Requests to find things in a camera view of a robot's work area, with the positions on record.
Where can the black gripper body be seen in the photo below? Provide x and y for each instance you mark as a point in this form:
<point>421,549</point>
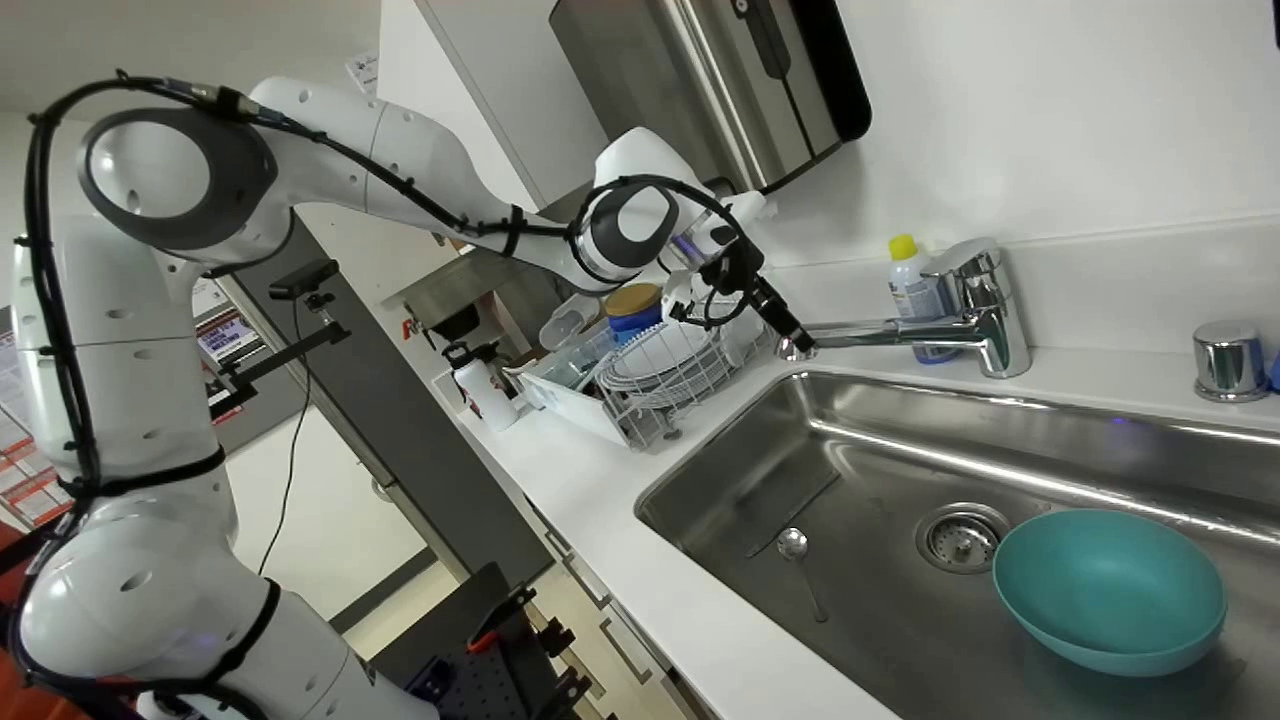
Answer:
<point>740,271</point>

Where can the chrome sink faucet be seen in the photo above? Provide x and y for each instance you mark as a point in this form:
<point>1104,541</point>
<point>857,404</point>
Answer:
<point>981,321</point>

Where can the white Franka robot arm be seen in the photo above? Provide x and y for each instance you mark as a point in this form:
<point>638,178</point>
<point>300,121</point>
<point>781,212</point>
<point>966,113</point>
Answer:
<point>146,403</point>

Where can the stainless steel sink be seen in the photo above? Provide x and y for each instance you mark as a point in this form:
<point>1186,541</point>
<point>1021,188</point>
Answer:
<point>824,453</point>

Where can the white plate dotted rim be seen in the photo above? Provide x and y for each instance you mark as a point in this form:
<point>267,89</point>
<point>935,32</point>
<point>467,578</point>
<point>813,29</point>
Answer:
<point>660,353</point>

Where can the blue coffee can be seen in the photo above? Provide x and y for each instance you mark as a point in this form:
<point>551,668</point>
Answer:
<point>635,313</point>

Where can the dish soap bottle yellow cap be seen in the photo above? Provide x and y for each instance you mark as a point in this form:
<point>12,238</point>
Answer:
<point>914,287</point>

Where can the clear plastic container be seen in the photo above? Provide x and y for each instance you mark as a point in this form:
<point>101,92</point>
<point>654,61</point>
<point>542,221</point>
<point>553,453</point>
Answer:
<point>572,326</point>

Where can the stainless paper towel dispenser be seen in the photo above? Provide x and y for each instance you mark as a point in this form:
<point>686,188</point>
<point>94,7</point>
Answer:
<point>723,83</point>

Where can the metal sink stopper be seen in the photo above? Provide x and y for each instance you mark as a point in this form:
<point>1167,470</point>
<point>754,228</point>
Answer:
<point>795,541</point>

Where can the white drainboard tray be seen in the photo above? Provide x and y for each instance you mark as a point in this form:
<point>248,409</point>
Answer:
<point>567,404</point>

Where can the sink drain strainer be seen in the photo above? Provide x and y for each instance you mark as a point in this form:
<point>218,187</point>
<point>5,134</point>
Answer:
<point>961,541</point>

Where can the grey box appliance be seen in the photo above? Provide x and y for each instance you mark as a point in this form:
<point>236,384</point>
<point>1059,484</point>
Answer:
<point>462,287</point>

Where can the grey metal stand column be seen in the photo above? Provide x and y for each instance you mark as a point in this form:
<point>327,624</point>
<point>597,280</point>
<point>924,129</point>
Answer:
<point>403,443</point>

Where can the teal bowl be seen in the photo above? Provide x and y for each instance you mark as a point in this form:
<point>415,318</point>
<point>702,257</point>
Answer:
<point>1104,586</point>

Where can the chrome counter cap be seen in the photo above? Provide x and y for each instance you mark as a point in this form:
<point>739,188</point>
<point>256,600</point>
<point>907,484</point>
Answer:
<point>1225,360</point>

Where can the black equipment rack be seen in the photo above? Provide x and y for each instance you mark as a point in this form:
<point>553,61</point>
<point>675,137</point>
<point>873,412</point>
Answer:
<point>454,654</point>

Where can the small monitor screen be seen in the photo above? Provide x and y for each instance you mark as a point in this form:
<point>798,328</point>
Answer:
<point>225,334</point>

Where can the red white boxes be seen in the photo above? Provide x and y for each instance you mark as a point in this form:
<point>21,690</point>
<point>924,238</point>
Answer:
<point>24,484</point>

